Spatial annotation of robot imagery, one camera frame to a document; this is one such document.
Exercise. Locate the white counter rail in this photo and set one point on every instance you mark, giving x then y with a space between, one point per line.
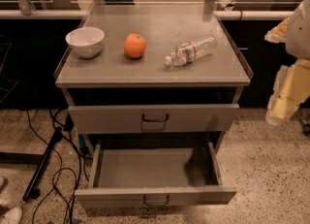
73 14

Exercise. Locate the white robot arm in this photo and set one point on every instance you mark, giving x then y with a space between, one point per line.
294 32

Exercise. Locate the black metal stand leg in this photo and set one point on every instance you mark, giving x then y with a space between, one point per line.
31 191

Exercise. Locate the clear plastic water bottle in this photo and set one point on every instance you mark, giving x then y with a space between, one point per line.
191 51

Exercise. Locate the grey drawer cabinet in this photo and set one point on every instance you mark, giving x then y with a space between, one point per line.
111 78

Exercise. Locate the white ceramic bowl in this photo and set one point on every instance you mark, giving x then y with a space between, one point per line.
86 42

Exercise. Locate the grey top drawer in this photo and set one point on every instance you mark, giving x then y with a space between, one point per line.
153 118

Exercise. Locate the padded gripper body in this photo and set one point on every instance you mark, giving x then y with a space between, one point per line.
299 37

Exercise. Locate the grey drawer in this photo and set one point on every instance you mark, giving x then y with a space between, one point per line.
177 175
153 118

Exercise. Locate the orange fruit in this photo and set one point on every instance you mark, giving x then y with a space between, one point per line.
134 46

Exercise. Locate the white shoe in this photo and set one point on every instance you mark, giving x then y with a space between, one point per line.
10 215

